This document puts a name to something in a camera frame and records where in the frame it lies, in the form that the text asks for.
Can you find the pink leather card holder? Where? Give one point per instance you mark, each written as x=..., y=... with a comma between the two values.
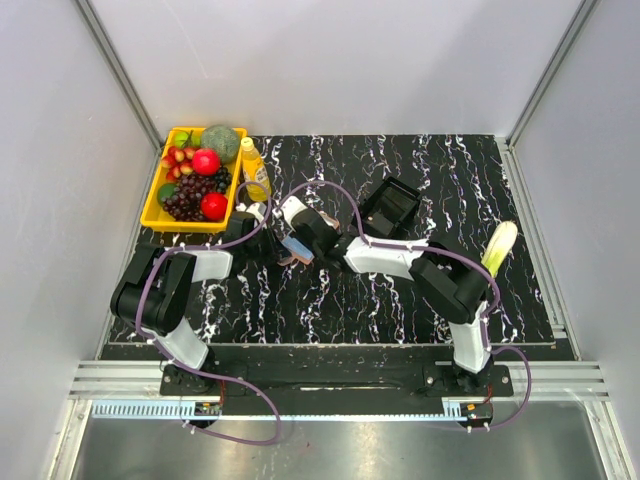
x=297, y=250

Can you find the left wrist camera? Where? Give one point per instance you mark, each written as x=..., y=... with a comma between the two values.
x=257, y=210

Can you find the green melon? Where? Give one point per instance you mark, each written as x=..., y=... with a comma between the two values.
x=223, y=140

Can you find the red pomegranate lower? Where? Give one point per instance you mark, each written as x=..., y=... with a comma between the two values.
x=213, y=206

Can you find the yellow plastic tray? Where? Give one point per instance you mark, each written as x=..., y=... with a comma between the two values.
x=155, y=217

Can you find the small red fruit bunch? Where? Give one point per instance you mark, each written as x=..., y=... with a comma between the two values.
x=177, y=163

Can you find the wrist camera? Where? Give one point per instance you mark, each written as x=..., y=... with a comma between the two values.
x=291, y=207
x=257, y=210

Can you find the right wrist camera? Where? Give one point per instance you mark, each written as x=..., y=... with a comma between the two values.
x=291, y=207

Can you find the dark purple grape bunch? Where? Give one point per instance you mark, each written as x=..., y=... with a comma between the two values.
x=184, y=204

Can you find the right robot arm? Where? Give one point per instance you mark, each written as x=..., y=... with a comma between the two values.
x=453, y=287

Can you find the black card box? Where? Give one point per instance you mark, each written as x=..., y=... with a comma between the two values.
x=389, y=211

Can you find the red pomegranate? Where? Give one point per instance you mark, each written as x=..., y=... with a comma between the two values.
x=213, y=206
x=206, y=162

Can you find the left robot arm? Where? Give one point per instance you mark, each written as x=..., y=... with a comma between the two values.
x=153, y=293

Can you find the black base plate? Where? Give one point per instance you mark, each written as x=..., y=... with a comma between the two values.
x=339, y=380

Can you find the red pomegranate upper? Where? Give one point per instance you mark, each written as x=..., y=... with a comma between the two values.
x=206, y=162

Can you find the yellow juice bottle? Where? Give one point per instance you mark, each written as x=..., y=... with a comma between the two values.
x=256, y=177

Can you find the small black grape bunch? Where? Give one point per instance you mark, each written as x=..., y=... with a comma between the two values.
x=222, y=180

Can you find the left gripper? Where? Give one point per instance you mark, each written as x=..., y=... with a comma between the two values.
x=273, y=252

